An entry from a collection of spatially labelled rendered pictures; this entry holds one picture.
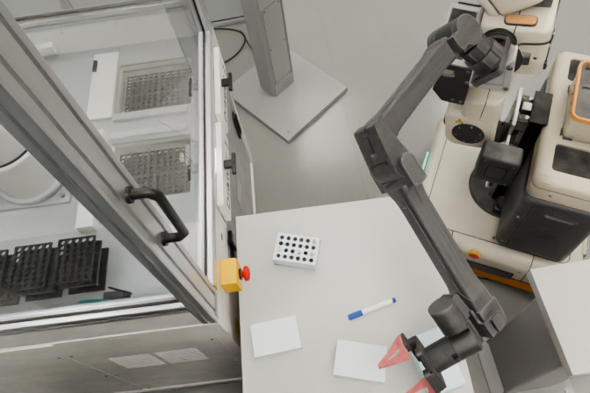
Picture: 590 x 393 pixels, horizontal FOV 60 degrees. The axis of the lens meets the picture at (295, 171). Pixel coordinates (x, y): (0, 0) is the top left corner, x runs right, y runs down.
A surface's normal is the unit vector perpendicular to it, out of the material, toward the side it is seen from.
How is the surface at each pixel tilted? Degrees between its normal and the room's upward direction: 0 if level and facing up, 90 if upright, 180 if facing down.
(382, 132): 37
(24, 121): 90
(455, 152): 0
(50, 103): 90
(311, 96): 3
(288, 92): 0
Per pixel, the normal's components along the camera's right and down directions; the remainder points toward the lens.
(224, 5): 0.15, 0.84
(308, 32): -0.09, -0.51
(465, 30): 0.46, -0.18
